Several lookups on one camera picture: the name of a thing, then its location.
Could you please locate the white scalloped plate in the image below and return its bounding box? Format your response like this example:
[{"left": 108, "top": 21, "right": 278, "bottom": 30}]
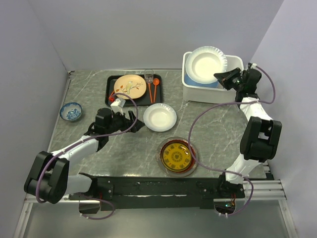
[
  {"left": 143, "top": 103, "right": 177, "bottom": 132},
  {"left": 185, "top": 46, "right": 228, "bottom": 84}
]

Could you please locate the white plastic bin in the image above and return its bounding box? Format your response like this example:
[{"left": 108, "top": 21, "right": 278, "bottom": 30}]
[{"left": 182, "top": 52, "right": 236, "bottom": 104}]

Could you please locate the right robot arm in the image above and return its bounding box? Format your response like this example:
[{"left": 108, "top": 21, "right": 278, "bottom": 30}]
[{"left": 214, "top": 63, "right": 282, "bottom": 197}]

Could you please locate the beige bird-pattern plate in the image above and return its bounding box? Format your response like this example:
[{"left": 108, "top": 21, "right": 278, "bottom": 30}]
[{"left": 113, "top": 74, "right": 147, "bottom": 99}]

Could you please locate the clear drinking glass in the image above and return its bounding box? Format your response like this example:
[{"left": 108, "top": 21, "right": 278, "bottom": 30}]
[{"left": 144, "top": 69, "right": 154, "bottom": 83}]

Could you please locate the light blue plate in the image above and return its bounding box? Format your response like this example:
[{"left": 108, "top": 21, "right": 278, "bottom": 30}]
[{"left": 184, "top": 74, "right": 218, "bottom": 88}]

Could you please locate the orange plastic spoon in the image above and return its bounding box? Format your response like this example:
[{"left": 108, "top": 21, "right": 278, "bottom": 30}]
[{"left": 153, "top": 78, "right": 160, "bottom": 100}]

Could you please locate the clear glass plate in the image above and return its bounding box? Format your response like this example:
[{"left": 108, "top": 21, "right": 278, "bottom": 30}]
[{"left": 156, "top": 137, "right": 198, "bottom": 178}]

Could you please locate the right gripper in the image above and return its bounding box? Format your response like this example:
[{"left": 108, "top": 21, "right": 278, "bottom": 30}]
[{"left": 214, "top": 67, "right": 245, "bottom": 91}]

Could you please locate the black serving tray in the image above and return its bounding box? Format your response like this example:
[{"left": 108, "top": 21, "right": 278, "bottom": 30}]
[{"left": 105, "top": 74, "right": 163, "bottom": 107}]

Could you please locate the blue white porcelain bowl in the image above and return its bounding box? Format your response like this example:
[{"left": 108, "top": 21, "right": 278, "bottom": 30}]
[{"left": 59, "top": 102, "right": 83, "bottom": 122}]

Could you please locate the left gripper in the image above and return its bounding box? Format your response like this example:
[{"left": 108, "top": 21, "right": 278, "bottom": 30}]
[{"left": 106, "top": 109, "right": 145, "bottom": 134}]

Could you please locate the yellow patterned plate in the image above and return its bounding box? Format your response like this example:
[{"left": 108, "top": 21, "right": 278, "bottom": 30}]
[{"left": 161, "top": 142, "right": 192, "bottom": 173}]

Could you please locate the red-black lacquer plate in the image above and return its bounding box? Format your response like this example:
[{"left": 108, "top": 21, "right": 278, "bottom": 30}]
[{"left": 160, "top": 140, "right": 197, "bottom": 174}]

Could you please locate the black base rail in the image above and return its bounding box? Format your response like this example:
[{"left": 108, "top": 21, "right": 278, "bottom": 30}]
[{"left": 69, "top": 176, "right": 245, "bottom": 209}]

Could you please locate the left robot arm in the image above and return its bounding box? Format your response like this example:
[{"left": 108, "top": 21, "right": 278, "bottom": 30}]
[{"left": 24, "top": 108, "right": 145, "bottom": 204}]

